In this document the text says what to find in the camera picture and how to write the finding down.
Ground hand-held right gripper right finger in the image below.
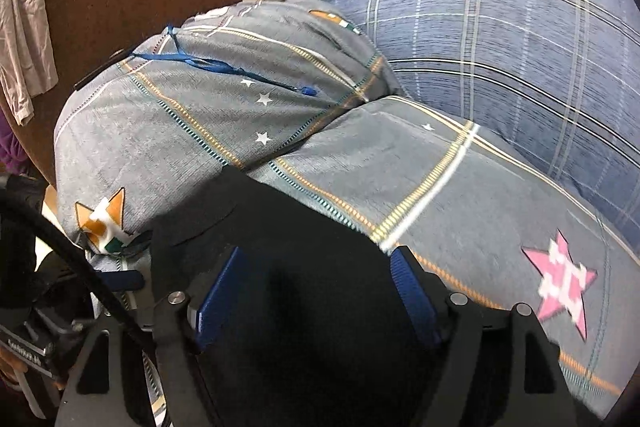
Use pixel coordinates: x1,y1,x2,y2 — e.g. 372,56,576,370
389,246,593,427

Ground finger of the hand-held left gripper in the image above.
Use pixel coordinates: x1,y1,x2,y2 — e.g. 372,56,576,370
97,269,146,293

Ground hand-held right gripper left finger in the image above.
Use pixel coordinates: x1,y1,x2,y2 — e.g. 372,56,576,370
55,247,251,427

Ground black pants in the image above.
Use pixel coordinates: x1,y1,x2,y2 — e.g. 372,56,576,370
150,164,451,427

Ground grey star print bed sheet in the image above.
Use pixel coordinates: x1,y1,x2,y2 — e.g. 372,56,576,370
250,94,640,423

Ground grey star print pillow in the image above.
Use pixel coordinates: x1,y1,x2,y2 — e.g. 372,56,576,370
52,0,406,258

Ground purple cloth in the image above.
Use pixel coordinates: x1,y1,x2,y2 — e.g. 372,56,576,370
0,112,26,175

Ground pale pink cloth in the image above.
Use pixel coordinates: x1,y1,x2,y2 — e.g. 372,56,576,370
0,0,61,128

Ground blue plaid pillow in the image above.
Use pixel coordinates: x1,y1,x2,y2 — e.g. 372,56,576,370
299,0,640,253

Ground black cable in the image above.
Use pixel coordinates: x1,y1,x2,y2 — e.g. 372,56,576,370
0,194,156,358

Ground blue lanyard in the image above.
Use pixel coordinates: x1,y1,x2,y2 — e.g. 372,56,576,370
132,24,318,98

